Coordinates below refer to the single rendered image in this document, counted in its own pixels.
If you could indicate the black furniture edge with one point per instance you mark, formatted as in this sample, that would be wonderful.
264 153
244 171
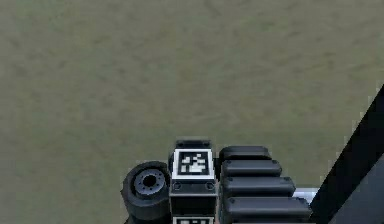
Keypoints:
356 166

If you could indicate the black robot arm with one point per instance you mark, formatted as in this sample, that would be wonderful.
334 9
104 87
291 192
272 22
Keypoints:
253 186

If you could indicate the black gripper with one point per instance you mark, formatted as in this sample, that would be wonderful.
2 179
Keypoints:
146 193

